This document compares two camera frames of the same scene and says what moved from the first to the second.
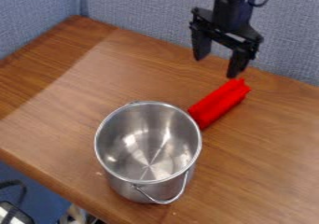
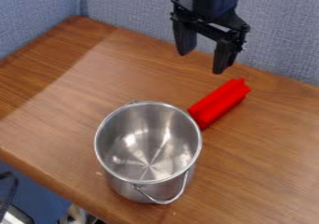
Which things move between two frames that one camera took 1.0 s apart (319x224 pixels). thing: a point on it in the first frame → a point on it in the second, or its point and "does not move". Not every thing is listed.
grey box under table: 11,215 does not move
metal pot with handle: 147,146 does not move
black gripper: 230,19 → 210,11
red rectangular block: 218,102 does not move
